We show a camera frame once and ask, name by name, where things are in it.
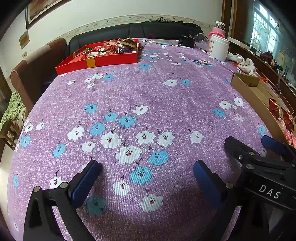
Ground glass window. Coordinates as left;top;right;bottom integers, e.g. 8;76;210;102
251;2;296;63

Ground cardboard tray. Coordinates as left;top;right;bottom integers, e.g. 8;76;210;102
231;72;296;149

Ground small black pouch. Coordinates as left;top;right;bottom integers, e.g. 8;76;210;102
179;35;196;48

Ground red gift box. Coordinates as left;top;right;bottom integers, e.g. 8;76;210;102
55;38;142;76

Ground pile of assorted snacks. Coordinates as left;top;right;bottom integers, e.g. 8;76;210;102
77;38;139;57

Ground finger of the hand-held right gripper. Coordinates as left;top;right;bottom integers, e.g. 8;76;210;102
224;136;263;166
261;135;296;163

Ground wooden stool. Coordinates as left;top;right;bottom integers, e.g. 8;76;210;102
0;120;19;151

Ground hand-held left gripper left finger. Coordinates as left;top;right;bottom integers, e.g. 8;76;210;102
23;159;103;241

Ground brown upholstered chair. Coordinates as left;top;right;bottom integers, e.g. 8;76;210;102
10;44;56;112
44;38;68;80

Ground pink insulated bottle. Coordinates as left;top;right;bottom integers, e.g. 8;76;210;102
209;21;226;37

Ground black sofa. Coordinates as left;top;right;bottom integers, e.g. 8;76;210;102
69;22;204;52

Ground green patterned cloth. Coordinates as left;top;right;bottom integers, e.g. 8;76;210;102
0;91;26;130

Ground pale printed face mask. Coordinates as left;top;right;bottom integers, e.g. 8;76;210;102
227;52;243;62

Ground white plastic jar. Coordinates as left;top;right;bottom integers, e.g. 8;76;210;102
207;34;230;61

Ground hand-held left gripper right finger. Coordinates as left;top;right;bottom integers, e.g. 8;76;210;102
193;160;242;241

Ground purple floral tablecloth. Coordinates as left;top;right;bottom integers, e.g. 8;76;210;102
7;38;285;241

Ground red and black device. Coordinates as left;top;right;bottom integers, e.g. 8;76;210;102
259;51;275;64

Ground brown wooden cabinet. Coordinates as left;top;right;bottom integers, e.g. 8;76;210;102
229;38;296;109

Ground black backpack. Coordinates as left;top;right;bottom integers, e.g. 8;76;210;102
172;20;204;35

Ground wooden door frame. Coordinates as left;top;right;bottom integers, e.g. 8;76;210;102
221;0;238;37

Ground small wall plaque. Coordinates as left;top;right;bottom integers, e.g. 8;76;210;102
18;31;30;49

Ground white cotton gloves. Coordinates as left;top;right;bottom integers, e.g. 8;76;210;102
237;57;258;76

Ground framed wall picture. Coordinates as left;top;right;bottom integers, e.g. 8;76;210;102
25;0;72;29

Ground clear glass bowl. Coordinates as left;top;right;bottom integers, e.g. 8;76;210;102
194;32;210;44

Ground flat printed booklet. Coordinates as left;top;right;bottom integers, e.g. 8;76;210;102
151;39;181;46

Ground shiny red snack packet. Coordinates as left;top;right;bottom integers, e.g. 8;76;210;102
281;110;295;131

